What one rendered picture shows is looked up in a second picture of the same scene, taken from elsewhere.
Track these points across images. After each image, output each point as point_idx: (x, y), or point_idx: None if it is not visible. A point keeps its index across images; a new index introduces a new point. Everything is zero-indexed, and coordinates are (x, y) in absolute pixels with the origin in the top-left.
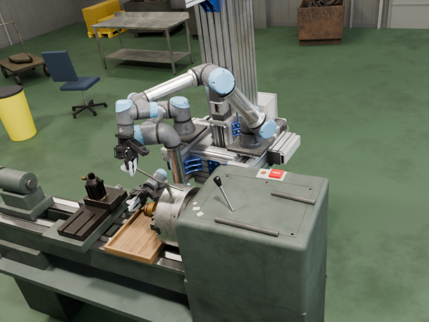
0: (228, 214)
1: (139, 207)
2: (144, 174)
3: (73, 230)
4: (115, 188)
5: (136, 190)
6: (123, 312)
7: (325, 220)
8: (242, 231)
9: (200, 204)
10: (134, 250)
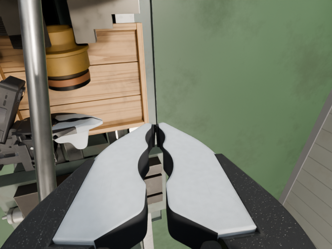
0: None
1: (67, 114)
2: (48, 96)
3: (156, 180)
4: (23, 218)
5: (31, 155)
6: (154, 63)
7: None
8: None
9: None
10: (129, 73)
